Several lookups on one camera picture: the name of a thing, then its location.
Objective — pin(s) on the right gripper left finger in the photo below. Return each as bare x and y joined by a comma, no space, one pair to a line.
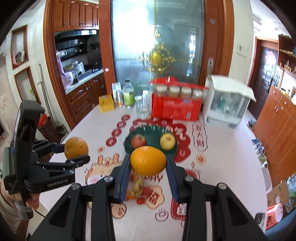
67,218

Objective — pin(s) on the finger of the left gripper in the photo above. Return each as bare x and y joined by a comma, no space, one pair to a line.
78,161
56,148

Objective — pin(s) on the brown yellow russet pear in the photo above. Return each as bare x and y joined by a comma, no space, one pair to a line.
75,147

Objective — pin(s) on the spotted yellow banana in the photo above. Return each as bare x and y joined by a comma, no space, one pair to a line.
135,186

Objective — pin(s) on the red apple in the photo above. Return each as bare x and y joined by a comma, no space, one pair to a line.
138,141

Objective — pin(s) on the person left hand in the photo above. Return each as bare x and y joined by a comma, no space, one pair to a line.
32,202

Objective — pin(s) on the festive printed tablecloth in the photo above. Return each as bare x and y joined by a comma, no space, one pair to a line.
211,154

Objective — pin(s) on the yellow cardboard box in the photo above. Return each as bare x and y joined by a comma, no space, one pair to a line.
106,103

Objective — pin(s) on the small silver can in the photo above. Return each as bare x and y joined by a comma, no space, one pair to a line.
119,98

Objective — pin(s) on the dark green scalloped plate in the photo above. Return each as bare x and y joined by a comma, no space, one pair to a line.
152,135

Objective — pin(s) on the white carton box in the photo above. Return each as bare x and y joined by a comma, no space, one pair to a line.
116,86

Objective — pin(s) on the green label glass bottle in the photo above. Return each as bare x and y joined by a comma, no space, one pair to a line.
128,93

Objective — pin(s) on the clear ribbed drinking glass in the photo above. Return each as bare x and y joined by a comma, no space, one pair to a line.
142,110

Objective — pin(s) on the small glass jar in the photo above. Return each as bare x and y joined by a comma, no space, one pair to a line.
138,98

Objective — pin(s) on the white squeeze bottle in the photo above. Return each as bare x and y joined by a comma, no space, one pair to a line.
145,97

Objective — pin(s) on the red paper cup package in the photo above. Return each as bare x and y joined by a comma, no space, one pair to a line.
176,100

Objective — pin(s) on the gold ornament door decoration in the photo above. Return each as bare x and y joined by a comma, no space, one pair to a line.
158,59

